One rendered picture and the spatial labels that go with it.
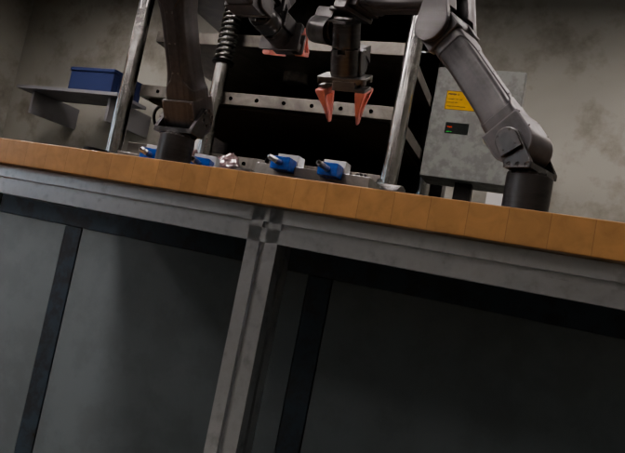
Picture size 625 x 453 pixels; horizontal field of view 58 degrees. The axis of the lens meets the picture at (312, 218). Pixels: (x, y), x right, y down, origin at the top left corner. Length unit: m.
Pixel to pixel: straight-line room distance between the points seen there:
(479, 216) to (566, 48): 4.33
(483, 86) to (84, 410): 1.09
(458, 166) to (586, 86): 2.89
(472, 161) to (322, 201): 1.38
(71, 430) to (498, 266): 1.09
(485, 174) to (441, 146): 0.18
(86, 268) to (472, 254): 1.00
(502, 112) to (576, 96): 3.94
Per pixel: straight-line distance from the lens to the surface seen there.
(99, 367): 1.41
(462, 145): 2.05
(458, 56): 0.96
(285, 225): 0.73
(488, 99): 0.89
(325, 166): 1.13
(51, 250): 1.51
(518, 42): 4.97
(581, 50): 4.93
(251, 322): 0.74
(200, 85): 1.06
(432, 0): 1.01
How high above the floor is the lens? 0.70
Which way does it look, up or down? 4 degrees up
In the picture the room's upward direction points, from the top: 11 degrees clockwise
